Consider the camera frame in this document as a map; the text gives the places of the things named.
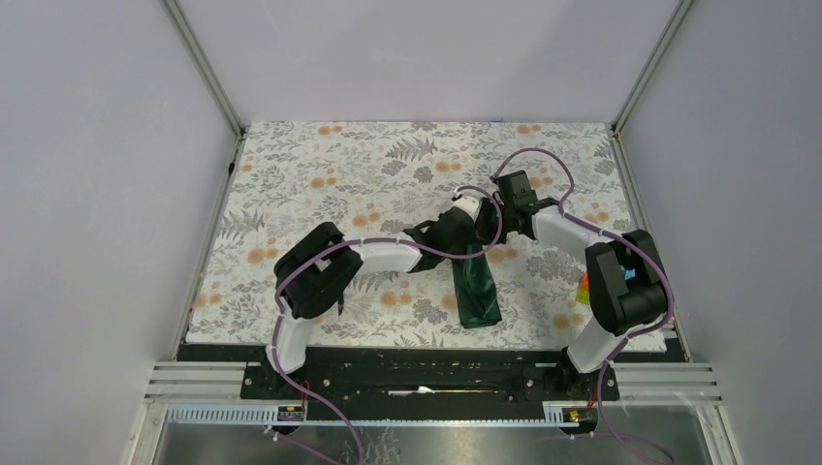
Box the dark green cloth napkin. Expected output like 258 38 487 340
452 255 502 329

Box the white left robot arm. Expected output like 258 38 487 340
263 197 481 398

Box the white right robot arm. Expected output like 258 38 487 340
491 170 673 399

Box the floral patterned table mat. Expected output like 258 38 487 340
185 121 636 350

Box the colourful toy block stack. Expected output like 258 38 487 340
576 272 590 305

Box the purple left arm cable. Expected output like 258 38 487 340
270 186 505 465

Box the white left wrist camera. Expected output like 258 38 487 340
452 192 482 222

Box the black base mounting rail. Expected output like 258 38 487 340
176 344 619 422

